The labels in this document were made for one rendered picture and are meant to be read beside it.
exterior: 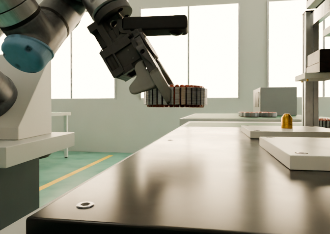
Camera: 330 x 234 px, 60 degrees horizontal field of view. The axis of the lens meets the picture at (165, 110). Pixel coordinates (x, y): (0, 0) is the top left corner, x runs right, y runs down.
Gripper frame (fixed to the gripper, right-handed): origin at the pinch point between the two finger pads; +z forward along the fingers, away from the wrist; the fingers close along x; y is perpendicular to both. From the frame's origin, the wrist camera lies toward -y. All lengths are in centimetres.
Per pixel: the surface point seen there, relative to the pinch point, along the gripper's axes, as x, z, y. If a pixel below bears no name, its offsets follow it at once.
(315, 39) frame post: -22.8, 2.7, -33.8
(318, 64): -2.2, 7.2, -23.8
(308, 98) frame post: -22.8, 14.0, -25.3
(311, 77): -2.4, 8.5, -21.7
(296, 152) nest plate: 24.6, 11.1, -8.6
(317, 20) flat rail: -17.8, -0.5, -34.3
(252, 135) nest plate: 2.1, 11.5, -7.8
